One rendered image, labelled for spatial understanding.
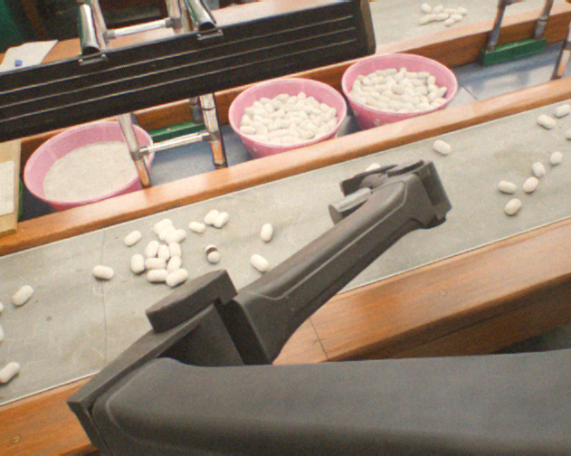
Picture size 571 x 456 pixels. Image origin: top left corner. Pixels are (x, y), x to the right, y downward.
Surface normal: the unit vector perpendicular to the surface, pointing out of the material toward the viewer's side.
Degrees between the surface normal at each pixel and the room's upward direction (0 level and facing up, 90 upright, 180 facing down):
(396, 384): 44
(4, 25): 90
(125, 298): 0
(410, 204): 51
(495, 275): 0
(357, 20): 58
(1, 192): 0
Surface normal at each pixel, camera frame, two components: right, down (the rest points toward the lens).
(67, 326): -0.06, -0.68
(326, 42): 0.25, 0.21
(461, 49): 0.33, 0.67
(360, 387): -0.39, -0.92
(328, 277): 0.65, -0.20
